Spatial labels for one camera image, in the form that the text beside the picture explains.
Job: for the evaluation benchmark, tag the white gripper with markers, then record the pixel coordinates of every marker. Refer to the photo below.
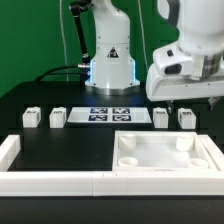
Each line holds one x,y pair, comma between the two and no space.
177,75

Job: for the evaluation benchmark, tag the white square tabletop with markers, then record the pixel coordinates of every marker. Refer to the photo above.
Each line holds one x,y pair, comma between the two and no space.
160,151

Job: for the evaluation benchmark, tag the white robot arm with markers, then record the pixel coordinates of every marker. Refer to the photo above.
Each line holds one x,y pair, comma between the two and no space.
112,70

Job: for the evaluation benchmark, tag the white U-shaped fence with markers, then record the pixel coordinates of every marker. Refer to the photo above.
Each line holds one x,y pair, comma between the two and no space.
159,182

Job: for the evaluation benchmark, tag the white marker base plate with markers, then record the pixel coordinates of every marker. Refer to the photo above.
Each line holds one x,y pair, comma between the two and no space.
112,115

